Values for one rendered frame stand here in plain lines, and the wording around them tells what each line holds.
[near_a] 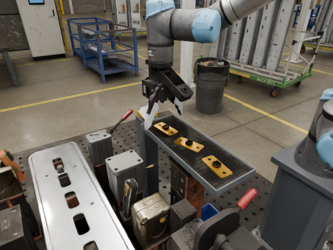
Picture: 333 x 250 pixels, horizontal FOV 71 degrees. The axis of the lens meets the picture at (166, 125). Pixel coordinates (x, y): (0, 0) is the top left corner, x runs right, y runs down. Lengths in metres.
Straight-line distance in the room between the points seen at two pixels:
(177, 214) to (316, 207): 0.42
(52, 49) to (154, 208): 6.65
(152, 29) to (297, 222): 0.73
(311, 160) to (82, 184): 0.71
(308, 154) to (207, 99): 2.65
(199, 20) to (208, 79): 2.63
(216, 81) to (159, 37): 2.64
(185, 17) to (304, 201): 0.62
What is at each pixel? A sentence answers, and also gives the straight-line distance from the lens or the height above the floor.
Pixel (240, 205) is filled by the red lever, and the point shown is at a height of 1.13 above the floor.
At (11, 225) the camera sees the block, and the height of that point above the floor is 1.03.
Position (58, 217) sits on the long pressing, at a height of 1.00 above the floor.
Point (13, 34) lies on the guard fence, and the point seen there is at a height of 0.57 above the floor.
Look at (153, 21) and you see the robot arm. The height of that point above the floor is 1.49.
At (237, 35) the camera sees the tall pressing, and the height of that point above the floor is 0.80.
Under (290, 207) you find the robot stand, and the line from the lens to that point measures 0.88.
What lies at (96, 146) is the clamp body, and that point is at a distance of 0.94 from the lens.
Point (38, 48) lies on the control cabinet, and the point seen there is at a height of 0.30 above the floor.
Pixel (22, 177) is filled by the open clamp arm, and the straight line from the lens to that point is 0.96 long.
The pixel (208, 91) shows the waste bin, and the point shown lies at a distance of 3.29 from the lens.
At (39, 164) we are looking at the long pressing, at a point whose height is 1.00.
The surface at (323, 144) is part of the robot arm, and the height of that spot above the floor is 1.27.
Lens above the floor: 1.55
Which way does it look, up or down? 30 degrees down
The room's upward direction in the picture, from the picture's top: straight up
